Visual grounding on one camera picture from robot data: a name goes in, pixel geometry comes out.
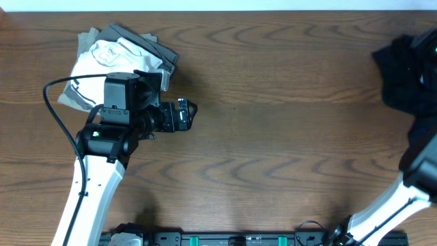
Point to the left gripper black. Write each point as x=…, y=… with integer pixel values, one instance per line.
x=185, y=124

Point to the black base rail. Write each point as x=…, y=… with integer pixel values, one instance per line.
x=129, y=234

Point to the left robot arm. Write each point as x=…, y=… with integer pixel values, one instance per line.
x=131, y=111

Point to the black polo shirt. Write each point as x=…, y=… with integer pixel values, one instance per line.
x=408, y=70

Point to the dark grey folded garment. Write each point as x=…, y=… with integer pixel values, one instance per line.
x=146, y=41

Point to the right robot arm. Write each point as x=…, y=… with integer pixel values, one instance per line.
x=413, y=190

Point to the white folded shirt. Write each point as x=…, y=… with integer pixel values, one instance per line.
x=105, y=57

